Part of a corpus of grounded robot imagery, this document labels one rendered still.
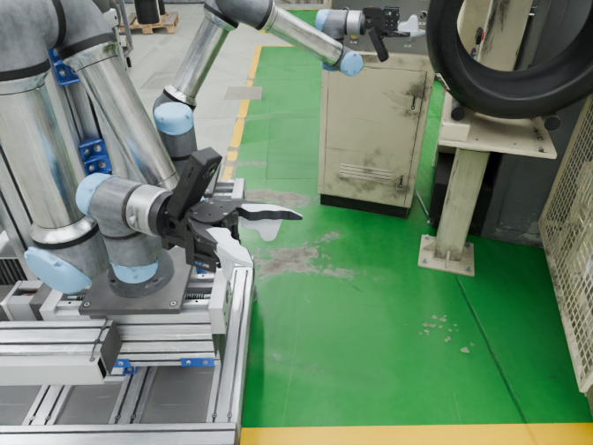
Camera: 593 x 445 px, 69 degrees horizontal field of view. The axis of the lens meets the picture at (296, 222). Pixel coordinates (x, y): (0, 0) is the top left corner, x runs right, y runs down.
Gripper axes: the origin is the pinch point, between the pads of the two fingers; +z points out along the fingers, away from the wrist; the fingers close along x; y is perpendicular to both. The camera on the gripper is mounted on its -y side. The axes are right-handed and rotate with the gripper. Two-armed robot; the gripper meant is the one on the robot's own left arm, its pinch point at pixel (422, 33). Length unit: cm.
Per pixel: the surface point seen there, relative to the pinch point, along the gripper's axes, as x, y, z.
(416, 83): 61, -33, -2
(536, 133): 7, -31, 44
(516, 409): -47, -112, 54
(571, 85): -12.2, -8.8, 44.2
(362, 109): 61, -49, -27
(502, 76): 15.7, -15.1, 29.2
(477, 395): -46, -112, 41
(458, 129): -9.1, -26.9, 16.8
